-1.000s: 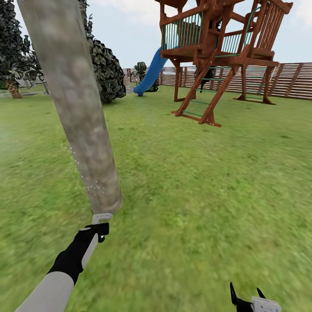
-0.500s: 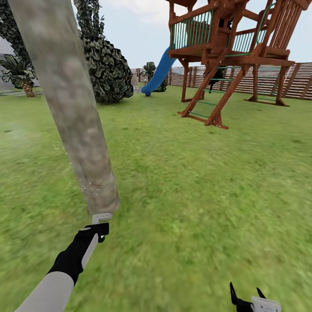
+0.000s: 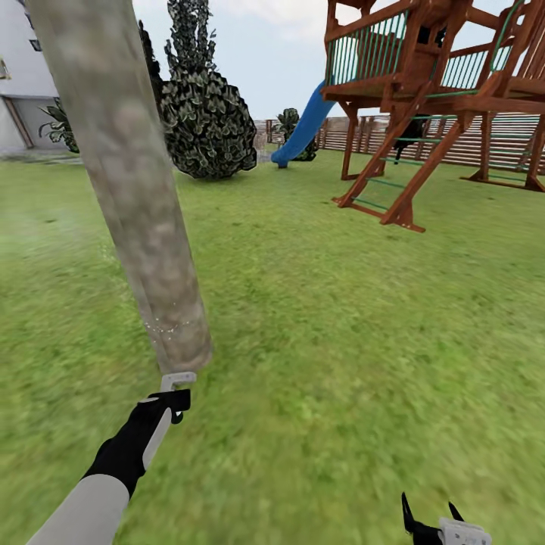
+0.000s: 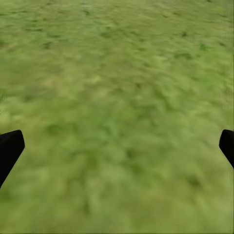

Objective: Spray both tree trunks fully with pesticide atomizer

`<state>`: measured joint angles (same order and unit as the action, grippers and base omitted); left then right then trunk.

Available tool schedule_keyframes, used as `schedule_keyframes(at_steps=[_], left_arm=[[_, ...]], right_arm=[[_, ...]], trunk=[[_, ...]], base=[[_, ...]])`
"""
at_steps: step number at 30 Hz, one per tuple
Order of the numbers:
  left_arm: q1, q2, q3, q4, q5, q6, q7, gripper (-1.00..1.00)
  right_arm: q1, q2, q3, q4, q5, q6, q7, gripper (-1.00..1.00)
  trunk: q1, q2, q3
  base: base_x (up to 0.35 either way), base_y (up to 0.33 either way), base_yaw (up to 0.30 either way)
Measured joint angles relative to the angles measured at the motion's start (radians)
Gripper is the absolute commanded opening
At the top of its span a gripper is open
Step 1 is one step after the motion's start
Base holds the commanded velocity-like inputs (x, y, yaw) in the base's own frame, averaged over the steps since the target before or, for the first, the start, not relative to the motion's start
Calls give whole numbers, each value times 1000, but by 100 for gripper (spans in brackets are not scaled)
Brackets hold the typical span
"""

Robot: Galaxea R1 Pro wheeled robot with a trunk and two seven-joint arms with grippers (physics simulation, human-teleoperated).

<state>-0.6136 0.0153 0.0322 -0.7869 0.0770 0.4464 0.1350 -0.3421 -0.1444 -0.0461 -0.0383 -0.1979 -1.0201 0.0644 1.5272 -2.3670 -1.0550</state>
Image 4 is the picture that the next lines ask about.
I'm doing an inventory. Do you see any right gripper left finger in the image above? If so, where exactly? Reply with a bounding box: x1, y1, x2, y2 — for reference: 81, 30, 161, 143
0, 130, 25, 187

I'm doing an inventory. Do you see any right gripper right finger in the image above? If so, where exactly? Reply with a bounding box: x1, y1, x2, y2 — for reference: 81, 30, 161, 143
219, 129, 234, 168

